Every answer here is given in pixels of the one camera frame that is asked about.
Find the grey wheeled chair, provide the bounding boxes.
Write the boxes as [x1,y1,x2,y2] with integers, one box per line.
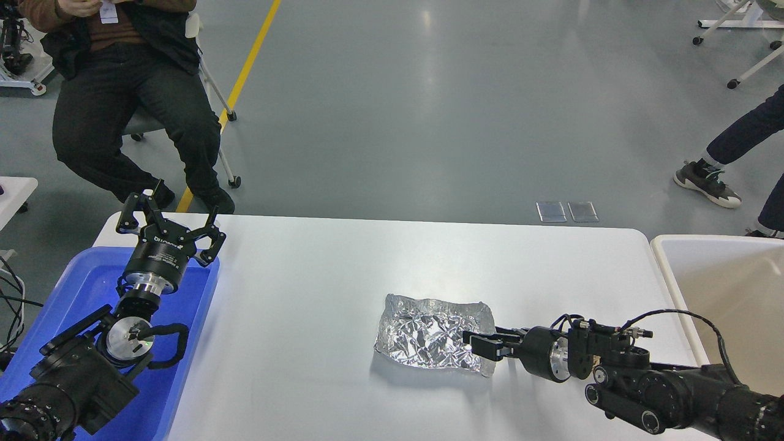
[121,12,241,188]

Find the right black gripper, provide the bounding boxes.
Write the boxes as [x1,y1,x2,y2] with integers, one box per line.
[462,326,571,383]

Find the right floor metal plate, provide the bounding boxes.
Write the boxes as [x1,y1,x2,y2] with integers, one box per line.
[568,202,600,223]

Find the beige plastic bin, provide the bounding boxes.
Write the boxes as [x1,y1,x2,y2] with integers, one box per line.
[650,235,783,394]

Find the left floor metal plate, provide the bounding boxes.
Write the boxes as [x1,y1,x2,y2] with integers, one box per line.
[537,201,568,223]

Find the white wheeled chair base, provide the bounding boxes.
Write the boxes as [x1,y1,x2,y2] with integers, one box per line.
[692,1,783,90]

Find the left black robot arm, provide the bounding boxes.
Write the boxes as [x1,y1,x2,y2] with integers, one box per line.
[2,190,226,440]

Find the floor metal plate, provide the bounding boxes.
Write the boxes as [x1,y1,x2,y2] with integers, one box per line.
[537,201,568,223]
[568,202,600,223]

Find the black cables at left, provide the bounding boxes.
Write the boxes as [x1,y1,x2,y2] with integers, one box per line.
[0,250,43,368]

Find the seated person in black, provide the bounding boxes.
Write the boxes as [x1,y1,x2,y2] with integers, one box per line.
[18,1,235,214]

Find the blue plastic bin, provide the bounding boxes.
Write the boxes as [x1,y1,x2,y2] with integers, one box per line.
[0,246,221,441]

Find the standing person dark trousers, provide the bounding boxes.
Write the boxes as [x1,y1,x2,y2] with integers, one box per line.
[674,86,783,239]

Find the equipment cart top left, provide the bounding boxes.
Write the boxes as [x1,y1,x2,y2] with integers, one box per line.
[1,17,54,97]

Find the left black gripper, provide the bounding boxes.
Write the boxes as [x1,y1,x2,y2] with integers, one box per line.
[115,192,227,296]

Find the white side table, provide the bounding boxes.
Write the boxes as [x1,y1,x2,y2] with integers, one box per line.
[1,176,39,230]

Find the aluminium foil tray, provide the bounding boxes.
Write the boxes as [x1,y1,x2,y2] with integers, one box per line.
[374,294,496,377]

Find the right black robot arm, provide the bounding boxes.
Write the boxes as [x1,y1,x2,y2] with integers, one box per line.
[462,314,783,440]

